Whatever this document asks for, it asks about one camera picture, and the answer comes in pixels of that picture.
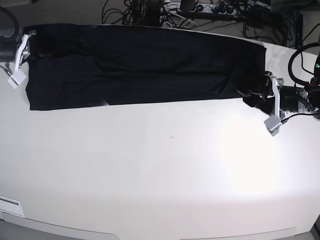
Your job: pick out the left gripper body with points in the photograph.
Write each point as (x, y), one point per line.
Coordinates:
(292, 99)

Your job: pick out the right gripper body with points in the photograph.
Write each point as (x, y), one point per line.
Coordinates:
(14, 51)

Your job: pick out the black T-shirt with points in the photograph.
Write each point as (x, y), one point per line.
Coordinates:
(79, 66)

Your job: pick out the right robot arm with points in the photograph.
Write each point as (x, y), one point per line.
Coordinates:
(9, 27)

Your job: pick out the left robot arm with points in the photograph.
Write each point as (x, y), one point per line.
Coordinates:
(312, 86)

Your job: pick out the black equipment box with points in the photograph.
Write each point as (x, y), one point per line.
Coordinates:
(258, 17)

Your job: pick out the white power strip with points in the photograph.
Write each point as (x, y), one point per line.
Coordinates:
(222, 8)

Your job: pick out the white label plate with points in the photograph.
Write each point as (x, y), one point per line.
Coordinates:
(11, 206)

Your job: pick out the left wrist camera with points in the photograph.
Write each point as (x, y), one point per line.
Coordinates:
(273, 125)

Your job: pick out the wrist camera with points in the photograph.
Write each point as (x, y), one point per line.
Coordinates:
(273, 125)
(16, 79)

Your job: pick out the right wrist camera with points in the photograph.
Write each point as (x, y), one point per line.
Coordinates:
(16, 79)

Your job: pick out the black pedestal column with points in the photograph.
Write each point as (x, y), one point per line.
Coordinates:
(148, 12)

